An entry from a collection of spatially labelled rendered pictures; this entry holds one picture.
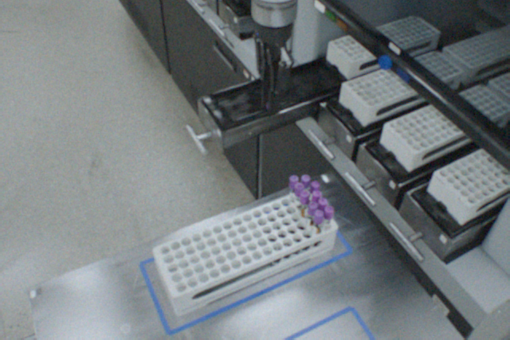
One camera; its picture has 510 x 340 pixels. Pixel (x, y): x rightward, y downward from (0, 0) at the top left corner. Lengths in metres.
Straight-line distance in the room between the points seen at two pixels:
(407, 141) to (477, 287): 0.31
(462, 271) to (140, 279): 0.60
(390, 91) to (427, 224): 0.32
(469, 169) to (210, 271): 0.55
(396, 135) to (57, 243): 1.37
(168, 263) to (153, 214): 1.19
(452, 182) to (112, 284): 0.65
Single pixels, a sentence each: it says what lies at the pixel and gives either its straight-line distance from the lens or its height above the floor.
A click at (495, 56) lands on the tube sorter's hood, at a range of 0.88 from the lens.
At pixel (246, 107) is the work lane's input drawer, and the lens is 1.17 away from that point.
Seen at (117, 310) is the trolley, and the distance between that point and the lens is 0.87.
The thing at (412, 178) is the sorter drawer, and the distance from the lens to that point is 1.07.
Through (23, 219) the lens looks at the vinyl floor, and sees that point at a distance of 2.14.
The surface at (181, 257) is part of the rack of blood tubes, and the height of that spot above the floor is 0.87.
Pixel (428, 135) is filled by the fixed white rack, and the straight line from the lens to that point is 1.08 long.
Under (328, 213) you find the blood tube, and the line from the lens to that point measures 0.81.
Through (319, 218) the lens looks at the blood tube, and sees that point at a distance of 0.81.
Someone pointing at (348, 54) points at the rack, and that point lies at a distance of 1.27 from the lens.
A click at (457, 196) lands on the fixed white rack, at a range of 0.99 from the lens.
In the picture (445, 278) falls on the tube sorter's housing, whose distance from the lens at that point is 1.07.
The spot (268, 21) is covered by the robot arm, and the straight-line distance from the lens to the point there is 0.98.
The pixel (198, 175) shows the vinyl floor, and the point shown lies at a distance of 2.10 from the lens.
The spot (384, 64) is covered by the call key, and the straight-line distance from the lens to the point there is 1.04.
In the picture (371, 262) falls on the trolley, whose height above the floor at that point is 0.82.
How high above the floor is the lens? 1.58
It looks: 46 degrees down
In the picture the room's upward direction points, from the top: 1 degrees clockwise
